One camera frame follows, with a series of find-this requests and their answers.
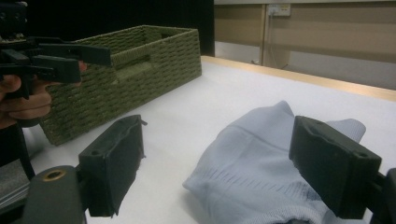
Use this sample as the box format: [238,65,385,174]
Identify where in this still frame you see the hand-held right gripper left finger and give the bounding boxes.
[78,114,148,218]

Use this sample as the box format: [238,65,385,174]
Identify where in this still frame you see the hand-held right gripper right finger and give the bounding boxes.
[288,115,383,220]

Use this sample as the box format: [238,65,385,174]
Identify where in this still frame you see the green woven basket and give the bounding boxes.
[39,24,203,147]

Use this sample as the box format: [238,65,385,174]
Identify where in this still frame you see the light blue knitted garment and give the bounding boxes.
[182,100,367,224]

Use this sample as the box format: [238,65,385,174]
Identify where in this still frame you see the white cable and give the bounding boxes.
[251,14,275,65]

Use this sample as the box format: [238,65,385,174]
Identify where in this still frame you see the white wall socket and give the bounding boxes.
[266,3,292,18]

